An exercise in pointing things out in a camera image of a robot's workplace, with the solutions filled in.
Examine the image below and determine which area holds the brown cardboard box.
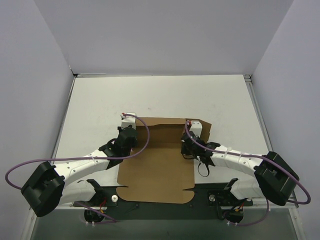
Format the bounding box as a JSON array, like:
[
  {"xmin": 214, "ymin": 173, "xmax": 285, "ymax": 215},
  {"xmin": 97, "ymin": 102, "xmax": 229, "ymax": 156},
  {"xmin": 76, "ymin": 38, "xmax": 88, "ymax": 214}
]
[{"xmin": 116, "ymin": 116, "xmax": 213, "ymax": 204}]

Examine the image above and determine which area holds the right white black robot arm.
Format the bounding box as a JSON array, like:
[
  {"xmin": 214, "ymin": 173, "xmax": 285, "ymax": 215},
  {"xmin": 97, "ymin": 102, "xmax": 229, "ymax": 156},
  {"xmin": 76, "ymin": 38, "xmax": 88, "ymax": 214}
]
[{"xmin": 181, "ymin": 131, "xmax": 299, "ymax": 206}]

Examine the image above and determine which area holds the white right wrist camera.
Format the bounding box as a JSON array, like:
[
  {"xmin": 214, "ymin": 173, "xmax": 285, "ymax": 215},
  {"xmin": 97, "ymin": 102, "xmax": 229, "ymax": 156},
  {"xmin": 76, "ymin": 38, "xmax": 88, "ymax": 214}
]
[{"xmin": 187, "ymin": 120, "xmax": 203, "ymax": 138}]

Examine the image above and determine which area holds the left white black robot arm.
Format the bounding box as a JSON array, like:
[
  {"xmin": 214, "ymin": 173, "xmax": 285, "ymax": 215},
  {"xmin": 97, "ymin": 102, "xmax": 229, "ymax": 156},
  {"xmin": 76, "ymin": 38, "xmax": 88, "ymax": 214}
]
[{"xmin": 21, "ymin": 126, "xmax": 138, "ymax": 217}]

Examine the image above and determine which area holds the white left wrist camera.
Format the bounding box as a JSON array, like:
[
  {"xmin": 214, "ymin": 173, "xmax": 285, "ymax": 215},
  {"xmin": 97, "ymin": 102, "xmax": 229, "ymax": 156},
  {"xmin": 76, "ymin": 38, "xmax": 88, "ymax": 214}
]
[{"xmin": 120, "ymin": 112, "xmax": 137, "ymax": 129}]

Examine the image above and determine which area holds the aluminium frame rail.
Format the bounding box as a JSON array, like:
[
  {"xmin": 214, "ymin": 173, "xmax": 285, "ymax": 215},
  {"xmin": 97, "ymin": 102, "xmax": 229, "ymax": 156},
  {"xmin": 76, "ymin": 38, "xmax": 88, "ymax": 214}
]
[{"xmin": 285, "ymin": 199, "xmax": 299, "ymax": 209}]

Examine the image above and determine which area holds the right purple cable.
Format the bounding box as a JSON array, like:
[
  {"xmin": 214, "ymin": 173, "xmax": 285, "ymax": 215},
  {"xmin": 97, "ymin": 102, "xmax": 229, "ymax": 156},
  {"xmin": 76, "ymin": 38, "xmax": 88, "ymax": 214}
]
[{"xmin": 184, "ymin": 120, "xmax": 312, "ymax": 227}]

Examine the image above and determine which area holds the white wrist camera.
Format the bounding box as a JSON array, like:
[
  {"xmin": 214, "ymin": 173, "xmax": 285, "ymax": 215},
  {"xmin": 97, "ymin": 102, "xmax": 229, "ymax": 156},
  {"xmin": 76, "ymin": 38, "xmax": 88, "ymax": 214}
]
[
  {"xmin": 187, "ymin": 120, "xmax": 203, "ymax": 138},
  {"xmin": 120, "ymin": 112, "xmax": 137, "ymax": 129}
]

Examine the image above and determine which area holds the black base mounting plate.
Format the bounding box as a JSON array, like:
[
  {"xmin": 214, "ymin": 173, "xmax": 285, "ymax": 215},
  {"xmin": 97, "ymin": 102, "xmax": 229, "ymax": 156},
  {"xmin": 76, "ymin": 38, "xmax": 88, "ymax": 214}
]
[{"xmin": 73, "ymin": 182, "xmax": 253, "ymax": 221}]

